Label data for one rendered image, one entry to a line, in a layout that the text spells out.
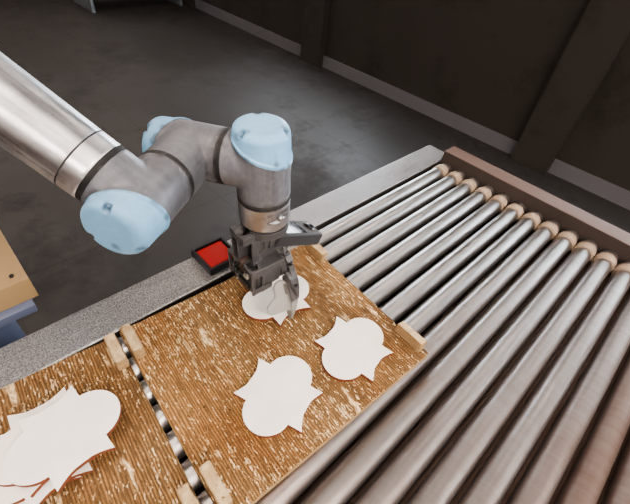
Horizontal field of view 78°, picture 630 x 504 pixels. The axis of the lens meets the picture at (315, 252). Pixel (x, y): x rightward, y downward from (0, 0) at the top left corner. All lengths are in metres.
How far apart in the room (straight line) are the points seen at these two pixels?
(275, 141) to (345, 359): 0.38
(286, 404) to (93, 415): 0.26
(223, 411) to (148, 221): 0.33
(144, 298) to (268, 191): 0.39
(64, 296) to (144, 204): 1.75
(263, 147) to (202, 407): 0.39
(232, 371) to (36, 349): 0.33
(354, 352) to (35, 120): 0.54
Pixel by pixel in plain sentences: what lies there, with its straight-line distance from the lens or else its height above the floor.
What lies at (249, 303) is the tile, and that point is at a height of 0.95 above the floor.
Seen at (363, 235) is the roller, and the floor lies 0.91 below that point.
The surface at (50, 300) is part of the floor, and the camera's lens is 2.18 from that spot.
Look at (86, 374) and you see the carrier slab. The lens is 0.72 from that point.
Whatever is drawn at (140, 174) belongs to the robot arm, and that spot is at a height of 1.28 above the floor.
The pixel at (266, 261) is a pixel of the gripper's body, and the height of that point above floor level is 1.08.
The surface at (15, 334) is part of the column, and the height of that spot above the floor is 0.72.
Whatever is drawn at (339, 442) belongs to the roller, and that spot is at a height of 0.92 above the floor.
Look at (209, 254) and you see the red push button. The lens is 0.85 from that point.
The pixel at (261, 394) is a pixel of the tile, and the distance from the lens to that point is 0.64.
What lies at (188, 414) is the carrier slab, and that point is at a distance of 0.65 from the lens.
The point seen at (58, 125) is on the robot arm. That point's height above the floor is 1.32.
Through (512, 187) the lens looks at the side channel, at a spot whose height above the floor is 0.94.
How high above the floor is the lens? 1.52
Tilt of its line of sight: 43 degrees down
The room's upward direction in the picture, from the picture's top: 8 degrees clockwise
